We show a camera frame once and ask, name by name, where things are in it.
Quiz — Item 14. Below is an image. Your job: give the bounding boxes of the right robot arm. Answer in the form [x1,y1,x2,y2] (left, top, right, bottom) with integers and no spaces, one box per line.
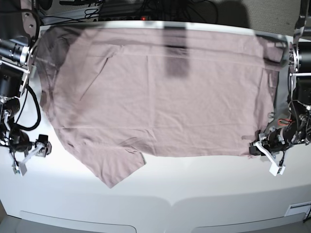
[0,1,52,175]

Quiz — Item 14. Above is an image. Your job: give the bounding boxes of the black power strip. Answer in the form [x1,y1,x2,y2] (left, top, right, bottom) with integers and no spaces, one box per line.
[98,15,150,21]

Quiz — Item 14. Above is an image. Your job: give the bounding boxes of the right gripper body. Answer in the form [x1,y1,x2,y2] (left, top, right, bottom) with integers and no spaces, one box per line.
[9,132,35,155]

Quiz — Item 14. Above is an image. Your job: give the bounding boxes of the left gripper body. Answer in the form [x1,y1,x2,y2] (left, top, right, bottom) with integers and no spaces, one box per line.
[257,127,292,154]

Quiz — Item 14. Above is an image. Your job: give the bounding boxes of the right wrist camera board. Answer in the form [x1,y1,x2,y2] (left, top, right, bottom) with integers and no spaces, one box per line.
[12,163,27,177]

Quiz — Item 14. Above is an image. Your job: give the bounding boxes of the pink T-shirt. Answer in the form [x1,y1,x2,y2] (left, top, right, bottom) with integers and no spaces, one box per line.
[35,26,283,187]

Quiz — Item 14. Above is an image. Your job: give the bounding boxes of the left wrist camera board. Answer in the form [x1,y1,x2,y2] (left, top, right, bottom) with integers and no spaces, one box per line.
[269,164,286,176]

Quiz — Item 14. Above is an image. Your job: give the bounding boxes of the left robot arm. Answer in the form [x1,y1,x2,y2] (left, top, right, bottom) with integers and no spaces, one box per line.
[249,0,311,176]

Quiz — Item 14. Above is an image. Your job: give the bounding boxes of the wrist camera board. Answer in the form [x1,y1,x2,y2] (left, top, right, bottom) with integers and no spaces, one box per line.
[12,163,27,177]
[269,164,286,176]

